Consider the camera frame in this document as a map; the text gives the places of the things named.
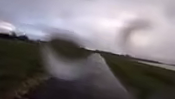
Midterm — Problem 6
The distant row of trees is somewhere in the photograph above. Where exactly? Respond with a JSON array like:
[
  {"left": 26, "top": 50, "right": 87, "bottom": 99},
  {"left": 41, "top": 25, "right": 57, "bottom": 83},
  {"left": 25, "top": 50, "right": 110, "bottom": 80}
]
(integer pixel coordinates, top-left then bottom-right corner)
[{"left": 0, "top": 29, "right": 31, "bottom": 43}]

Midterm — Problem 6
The stretch of water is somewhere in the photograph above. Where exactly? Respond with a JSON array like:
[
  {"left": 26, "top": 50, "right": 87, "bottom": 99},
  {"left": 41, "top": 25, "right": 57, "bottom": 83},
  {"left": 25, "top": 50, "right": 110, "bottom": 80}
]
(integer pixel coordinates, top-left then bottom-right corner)
[{"left": 137, "top": 59, "right": 175, "bottom": 72}]

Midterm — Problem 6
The wet grey asphalt path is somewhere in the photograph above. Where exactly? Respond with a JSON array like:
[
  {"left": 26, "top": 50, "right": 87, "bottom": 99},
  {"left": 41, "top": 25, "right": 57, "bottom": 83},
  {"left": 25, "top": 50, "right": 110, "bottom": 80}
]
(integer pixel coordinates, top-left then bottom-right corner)
[{"left": 13, "top": 40, "right": 152, "bottom": 99}]

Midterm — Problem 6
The grass verge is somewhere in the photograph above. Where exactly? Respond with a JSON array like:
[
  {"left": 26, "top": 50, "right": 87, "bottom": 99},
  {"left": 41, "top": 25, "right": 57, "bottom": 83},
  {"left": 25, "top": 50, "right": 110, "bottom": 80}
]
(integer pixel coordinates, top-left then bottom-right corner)
[{"left": 93, "top": 51, "right": 175, "bottom": 99}]

